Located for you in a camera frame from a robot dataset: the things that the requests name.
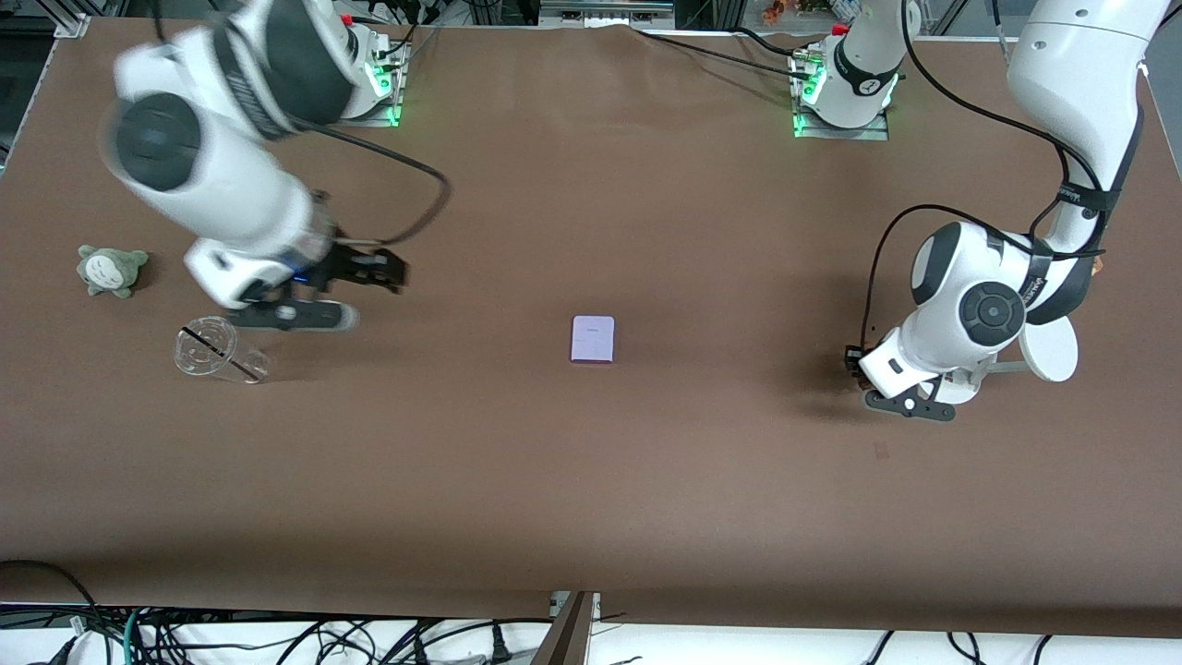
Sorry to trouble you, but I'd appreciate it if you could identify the small purple box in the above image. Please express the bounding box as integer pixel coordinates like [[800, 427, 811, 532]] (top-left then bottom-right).
[[571, 316, 616, 365]]

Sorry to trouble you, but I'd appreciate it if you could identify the black drinking straw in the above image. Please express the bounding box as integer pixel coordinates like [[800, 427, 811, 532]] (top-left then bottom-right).
[[183, 325, 261, 380]]

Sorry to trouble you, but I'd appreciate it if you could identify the clear plastic cup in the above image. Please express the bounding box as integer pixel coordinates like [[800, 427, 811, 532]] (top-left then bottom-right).
[[174, 316, 271, 384]]

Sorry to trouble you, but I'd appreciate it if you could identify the grey-green Totoro plush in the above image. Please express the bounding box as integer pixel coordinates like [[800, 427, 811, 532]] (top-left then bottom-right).
[[77, 244, 150, 298]]

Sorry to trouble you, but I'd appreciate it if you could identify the white round desk stand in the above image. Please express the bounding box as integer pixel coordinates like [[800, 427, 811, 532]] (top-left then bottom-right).
[[933, 317, 1079, 408]]

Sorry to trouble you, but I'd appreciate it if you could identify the brown table leg beam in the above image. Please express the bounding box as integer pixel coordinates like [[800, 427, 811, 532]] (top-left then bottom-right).
[[529, 591, 597, 665]]

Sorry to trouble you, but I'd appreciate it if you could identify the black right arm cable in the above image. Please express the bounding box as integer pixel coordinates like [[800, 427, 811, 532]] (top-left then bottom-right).
[[305, 120, 453, 248]]

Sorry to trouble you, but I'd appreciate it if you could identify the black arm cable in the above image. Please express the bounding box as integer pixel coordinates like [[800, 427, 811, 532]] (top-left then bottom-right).
[[305, 120, 453, 248], [861, 0, 1123, 357]]

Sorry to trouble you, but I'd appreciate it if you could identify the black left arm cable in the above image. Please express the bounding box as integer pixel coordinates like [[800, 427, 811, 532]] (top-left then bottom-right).
[[861, 0, 1123, 357]]

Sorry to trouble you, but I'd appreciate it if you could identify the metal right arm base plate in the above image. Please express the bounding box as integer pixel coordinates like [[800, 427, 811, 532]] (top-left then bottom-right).
[[337, 26, 412, 127]]

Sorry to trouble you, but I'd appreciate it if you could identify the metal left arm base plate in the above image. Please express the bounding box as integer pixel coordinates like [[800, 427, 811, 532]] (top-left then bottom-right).
[[790, 46, 890, 141]]

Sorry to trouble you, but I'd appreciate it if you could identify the short black tabletop cable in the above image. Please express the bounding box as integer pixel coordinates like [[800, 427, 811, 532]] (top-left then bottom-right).
[[734, 26, 827, 58]]

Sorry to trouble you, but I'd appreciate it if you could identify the long black tabletop cable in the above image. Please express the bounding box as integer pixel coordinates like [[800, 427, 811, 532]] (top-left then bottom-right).
[[631, 26, 806, 73]]

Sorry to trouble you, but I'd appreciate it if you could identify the thick black floor cable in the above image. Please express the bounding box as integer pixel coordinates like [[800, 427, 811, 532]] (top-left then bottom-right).
[[0, 559, 103, 638]]

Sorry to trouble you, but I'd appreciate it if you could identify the grey metal bracket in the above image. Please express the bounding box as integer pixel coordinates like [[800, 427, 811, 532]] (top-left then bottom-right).
[[540, 0, 675, 24]]

